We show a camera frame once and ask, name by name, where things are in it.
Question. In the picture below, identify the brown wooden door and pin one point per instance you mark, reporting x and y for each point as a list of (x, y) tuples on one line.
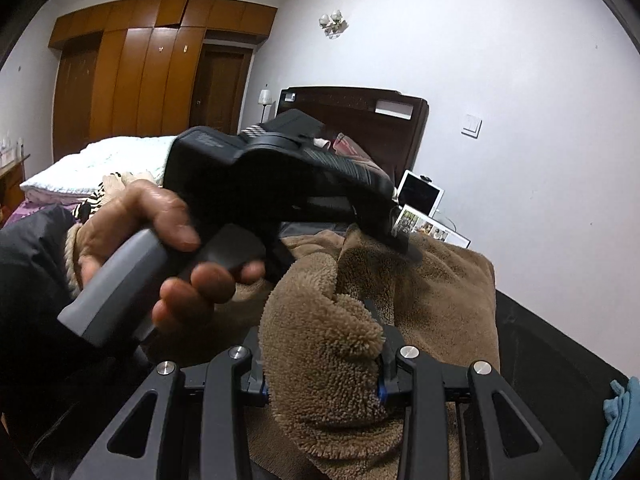
[(219, 87)]

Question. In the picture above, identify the white wall switch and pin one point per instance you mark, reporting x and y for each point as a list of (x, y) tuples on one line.
[(471, 126)]

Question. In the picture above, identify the wall lamp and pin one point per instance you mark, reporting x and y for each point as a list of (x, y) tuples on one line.
[(333, 24)]

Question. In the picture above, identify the dark wooden headboard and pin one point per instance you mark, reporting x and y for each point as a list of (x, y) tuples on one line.
[(388, 125)]

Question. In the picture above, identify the white quilt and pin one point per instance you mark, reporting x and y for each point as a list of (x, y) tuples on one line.
[(76, 176)]

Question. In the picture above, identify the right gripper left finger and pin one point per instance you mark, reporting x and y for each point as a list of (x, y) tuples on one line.
[(182, 423)]

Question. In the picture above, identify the photo frame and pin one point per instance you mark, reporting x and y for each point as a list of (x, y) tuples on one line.
[(411, 221)]

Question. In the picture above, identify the brown fleece garment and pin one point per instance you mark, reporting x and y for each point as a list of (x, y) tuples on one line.
[(321, 331)]

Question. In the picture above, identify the orange wooden wardrobe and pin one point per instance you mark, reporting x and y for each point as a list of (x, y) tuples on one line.
[(128, 67)]

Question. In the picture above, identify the blue towel cloth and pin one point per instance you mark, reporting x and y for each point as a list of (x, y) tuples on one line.
[(622, 429)]

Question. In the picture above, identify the bedside lamp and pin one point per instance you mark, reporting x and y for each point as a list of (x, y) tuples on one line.
[(264, 100)]

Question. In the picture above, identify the white tablet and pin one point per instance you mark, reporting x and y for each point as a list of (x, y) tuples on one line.
[(419, 193)]

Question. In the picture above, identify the black jacket forearm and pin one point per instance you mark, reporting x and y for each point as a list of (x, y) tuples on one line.
[(58, 393)]

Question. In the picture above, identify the person left hand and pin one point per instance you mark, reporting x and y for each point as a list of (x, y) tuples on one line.
[(180, 303)]

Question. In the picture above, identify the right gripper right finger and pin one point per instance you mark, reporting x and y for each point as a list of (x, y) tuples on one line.
[(469, 411)]

